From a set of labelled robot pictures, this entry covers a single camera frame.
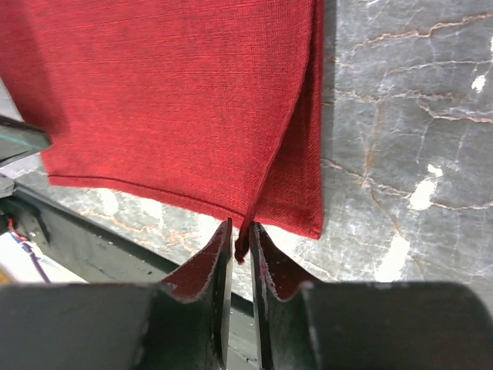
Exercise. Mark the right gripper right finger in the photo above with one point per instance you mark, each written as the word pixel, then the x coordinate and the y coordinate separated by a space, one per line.
pixel 303 322

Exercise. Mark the dark red cloth napkin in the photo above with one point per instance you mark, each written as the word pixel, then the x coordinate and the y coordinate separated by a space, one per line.
pixel 212 106

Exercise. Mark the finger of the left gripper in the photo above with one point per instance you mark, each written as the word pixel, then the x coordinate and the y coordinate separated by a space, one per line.
pixel 19 140

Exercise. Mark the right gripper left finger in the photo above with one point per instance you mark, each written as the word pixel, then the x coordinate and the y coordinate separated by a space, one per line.
pixel 180 322

